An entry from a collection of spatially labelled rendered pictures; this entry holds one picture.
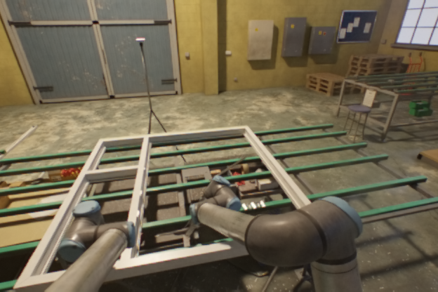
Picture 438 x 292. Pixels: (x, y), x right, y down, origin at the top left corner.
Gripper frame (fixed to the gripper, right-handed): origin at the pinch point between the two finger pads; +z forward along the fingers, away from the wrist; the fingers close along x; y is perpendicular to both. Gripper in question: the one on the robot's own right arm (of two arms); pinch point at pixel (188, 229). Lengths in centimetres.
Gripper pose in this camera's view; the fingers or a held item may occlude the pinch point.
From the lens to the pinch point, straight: 132.7
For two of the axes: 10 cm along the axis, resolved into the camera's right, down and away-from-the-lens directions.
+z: -5.5, 8.2, 1.4
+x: 2.0, 2.9, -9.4
